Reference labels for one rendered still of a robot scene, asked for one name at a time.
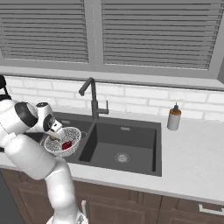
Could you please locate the white soap dispenser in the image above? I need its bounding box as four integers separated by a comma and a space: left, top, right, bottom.
166, 101, 182, 131

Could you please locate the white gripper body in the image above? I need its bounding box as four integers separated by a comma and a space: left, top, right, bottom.
48, 119, 67, 141

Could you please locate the grey window blind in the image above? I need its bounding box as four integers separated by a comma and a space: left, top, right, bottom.
101, 0, 224, 71
0, 0, 89, 64

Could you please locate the brown cupboard door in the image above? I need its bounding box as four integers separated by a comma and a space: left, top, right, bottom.
73, 180, 163, 224
157, 195, 224, 224

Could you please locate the grey window frame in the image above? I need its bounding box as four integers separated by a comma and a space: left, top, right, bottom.
0, 0, 224, 92

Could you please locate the dark dishwasher front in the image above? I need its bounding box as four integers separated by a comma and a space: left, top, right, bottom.
0, 171, 26, 224

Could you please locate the dark grey faucet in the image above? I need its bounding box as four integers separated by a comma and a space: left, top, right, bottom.
78, 77, 110, 121

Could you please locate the silver cupboard handle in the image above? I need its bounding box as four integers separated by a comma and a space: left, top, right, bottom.
80, 199, 89, 221
198, 203, 224, 217

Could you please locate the red object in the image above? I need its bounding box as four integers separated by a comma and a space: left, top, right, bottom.
61, 140, 73, 151

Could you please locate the dark grey sink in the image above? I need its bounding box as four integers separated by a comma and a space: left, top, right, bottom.
24, 111, 163, 178

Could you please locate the brown kiwi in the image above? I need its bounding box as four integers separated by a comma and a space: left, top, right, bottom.
47, 132, 60, 142

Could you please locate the black object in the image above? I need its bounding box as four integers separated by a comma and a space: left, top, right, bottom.
0, 74, 12, 102

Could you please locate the silver sink drain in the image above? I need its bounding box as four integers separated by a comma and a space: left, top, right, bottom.
114, 151, 131, 164

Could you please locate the white mesh colander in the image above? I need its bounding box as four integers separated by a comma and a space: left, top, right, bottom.
43, 126, 83, 158

